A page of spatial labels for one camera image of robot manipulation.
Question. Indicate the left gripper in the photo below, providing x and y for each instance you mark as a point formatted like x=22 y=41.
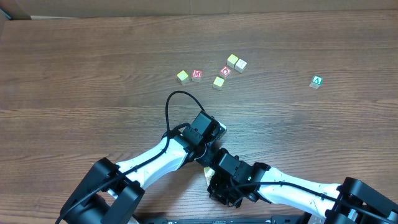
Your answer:
x=213 y=140

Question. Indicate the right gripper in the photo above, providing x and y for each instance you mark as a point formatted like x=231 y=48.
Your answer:
x=218 y=189

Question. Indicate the plain yellow wooden block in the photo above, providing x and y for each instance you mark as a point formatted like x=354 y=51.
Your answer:
x=209 y=173

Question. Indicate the white block red edge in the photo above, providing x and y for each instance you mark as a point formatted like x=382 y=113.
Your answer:
x=316 y=82

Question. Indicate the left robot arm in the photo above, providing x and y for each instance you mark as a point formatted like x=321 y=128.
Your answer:
x=110 y=192

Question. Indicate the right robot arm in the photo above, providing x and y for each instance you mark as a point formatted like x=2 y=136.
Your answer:
x=353 y=201

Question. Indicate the yellow block centre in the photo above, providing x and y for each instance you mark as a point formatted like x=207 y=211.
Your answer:
x=218 y=83

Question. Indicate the red M letter block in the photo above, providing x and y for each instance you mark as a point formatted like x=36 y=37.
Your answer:
x=196 y=75

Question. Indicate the yellow block left cluster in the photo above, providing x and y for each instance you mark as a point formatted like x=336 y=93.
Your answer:
x=183 y=77

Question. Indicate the red circle letter block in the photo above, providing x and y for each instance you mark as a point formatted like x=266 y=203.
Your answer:
x=225 y=72

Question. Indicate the white block top right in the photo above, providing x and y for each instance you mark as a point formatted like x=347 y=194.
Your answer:
x=240 y=65

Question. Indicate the yellow block top right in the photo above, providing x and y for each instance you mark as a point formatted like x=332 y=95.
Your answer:
x=231 y=60

